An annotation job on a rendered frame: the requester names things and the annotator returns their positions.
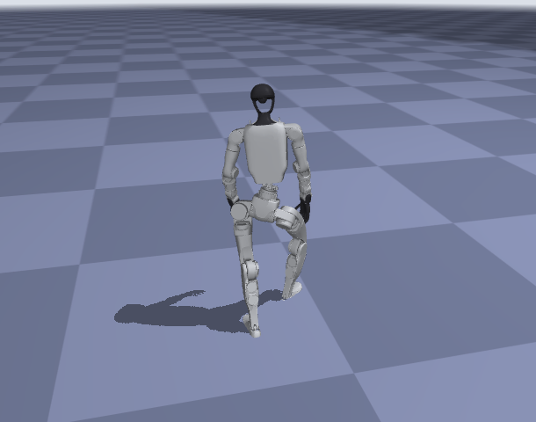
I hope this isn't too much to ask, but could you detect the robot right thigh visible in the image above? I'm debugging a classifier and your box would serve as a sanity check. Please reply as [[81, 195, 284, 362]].
[[274, 206, 307, 256]]

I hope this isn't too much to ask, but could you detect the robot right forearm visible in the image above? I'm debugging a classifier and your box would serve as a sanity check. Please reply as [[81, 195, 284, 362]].
[[297, 165, 312, 201]]

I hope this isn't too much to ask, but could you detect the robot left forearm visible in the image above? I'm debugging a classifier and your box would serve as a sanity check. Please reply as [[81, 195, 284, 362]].
[[222, 175, 239, 204]]

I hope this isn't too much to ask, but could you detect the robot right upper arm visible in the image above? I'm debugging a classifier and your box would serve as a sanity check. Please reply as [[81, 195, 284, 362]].
[[284, 123, 308, 173]]

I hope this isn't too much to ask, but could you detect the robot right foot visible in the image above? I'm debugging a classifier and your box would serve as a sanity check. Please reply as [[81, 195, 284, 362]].
[[281, 282, 302, 301]]

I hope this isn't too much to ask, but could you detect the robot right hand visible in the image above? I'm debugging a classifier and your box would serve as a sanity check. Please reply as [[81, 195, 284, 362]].
[[295, 194, 311, 224]]

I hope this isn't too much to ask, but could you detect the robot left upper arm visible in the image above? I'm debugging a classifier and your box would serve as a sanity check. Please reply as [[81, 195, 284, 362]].
[[222, 127, 244, 179]]

